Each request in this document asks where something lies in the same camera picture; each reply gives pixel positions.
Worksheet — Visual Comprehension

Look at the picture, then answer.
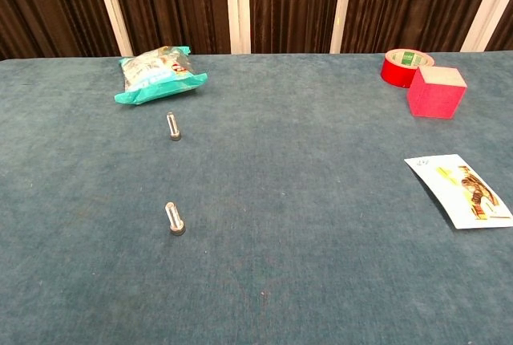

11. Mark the silver bolt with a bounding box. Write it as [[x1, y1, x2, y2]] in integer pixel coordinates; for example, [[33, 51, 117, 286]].
[[165, 112, 182, 141], [164, 201, 187, 237]]

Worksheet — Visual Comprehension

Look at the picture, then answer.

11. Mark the blue felt table mat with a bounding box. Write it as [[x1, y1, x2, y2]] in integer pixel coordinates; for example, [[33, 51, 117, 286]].
[[0, 51, 513, 345]]

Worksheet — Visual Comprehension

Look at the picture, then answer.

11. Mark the teal snack bag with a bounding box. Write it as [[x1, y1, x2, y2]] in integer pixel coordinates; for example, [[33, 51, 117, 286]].
[[114, 45, 209, 106]]

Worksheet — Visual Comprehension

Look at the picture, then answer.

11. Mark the dark brown pleated curtain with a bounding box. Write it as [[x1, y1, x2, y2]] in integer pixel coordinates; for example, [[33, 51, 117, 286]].
[[0, 0, 121, 61], [248, 0, 345, 55], [107, 0, 232, 57], [484, 0, 513, 52], [340, 0, 501, 54]]

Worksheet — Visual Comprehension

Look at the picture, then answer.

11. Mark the red tape roll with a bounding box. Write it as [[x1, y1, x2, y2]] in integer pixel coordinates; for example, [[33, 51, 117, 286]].
[[380, 48, 435, 90]]

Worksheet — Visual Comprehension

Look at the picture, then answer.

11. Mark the pink cube block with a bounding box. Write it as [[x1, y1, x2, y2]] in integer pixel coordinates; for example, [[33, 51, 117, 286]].
[[406, 65, 468, 120]]

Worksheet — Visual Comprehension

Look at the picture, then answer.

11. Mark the white picture card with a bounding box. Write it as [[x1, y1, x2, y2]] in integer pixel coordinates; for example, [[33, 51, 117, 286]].
[[403, 153, 513, 230]]

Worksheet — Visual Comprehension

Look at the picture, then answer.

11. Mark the white partition frame post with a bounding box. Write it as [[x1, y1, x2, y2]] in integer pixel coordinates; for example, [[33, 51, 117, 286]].
[[329, 0, 356, 55], [224, 0, 252, 55], [91, 0, 134, 58], [459, 0, 513, 53]]

